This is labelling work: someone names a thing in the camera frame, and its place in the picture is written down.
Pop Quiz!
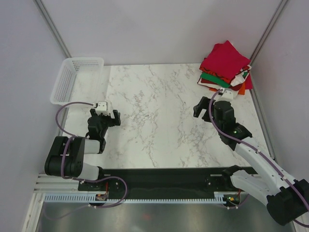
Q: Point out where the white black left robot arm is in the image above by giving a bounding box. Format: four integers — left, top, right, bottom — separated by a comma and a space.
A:
44, 109, 121, 190

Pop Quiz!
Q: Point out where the magenta folded shirt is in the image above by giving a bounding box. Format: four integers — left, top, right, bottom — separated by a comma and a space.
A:
245, 72, 253, 90

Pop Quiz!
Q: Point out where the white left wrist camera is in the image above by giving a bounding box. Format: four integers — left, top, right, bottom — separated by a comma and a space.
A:
93, 101, 109, 116

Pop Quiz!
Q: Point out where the aluminium frame post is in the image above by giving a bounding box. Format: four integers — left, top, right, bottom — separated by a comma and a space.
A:
33, 0, 72, 58
250, 0, 290, 66

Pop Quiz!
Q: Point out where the right aluminium frame post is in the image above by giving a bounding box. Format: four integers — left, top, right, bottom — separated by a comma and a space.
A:
250, 0, 290, 66

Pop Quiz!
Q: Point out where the dark red folded shirt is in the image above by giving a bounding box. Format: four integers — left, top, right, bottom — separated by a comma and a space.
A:
197, 77, 244, 91

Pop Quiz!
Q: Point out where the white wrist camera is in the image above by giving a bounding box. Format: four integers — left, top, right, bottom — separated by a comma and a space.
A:
217, 88, 237, 102
93, 101, 109, 116

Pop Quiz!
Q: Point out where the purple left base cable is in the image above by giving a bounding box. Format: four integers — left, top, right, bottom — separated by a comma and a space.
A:
89, 176, 128, 209

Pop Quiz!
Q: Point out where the crimson red t shirt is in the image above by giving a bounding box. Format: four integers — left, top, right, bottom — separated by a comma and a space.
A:
200, 40, 251, 80

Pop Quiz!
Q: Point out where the white plastic basket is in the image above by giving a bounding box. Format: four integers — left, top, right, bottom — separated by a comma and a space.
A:
50, 57, 104, 106

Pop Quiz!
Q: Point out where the red white printed shirt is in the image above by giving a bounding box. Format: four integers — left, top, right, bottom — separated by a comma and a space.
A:
199, 65, 251, 86

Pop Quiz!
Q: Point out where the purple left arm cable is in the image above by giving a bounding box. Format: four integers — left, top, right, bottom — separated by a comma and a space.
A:
55, 101, 96, 180

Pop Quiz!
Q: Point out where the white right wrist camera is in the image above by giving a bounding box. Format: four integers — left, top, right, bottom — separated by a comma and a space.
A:
217, 88, 237, 102

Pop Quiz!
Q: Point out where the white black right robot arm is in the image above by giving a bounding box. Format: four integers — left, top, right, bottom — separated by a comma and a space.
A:
193, 97, 309, 227

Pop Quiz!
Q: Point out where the green folded shirt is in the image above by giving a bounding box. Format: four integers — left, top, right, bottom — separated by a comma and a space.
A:
200, 72, 230, 88

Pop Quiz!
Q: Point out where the orange folded shirt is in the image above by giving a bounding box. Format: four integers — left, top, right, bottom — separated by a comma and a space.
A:
206, 83, 245, 96

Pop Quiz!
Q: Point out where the left aluminium frame post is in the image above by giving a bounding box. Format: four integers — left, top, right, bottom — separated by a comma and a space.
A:
33, 0, 72, 58

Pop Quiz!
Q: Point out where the white slotted cable duct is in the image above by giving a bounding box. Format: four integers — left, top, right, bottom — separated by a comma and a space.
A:
44, 193, 226, 204

